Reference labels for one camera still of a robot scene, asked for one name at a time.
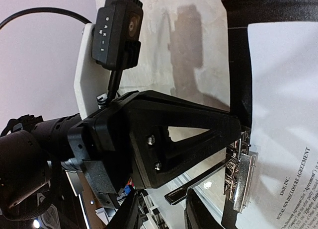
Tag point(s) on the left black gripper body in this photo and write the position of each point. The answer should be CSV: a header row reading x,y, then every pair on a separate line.
x,y
110,146

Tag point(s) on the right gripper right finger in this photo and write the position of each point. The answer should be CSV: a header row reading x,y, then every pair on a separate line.
x,y
197,215

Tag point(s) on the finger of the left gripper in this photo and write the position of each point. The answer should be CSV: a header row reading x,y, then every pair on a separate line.
x,y
170,135

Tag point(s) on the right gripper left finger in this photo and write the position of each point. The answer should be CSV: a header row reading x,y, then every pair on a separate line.
x,y
127,217

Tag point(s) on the white paper stack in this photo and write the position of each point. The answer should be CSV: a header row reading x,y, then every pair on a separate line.
x,y
284,134

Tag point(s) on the black clip folder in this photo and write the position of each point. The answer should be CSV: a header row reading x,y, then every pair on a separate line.
x,y
241,14

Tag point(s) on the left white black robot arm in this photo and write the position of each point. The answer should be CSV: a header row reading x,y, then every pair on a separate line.
x,y
33,153

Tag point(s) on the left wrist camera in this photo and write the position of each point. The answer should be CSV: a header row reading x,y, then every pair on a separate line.
x,y
116,44

